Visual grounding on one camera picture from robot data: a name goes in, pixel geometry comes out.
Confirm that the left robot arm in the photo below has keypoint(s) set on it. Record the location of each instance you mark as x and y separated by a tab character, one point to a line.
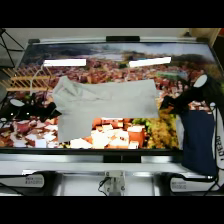
20	110

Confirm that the silver frame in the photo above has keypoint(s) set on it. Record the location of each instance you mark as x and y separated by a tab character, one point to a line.
113	180

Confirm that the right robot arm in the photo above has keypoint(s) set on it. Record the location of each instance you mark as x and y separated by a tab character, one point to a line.
203	90

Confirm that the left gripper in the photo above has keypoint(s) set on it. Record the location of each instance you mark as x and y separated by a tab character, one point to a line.
50	112

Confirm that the grey shirt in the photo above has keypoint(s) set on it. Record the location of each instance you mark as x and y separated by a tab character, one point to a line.
106	101

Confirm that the dark blue garment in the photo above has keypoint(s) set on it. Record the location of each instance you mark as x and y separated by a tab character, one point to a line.
199	140

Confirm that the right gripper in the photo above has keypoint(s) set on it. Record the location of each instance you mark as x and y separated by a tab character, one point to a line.
168	102

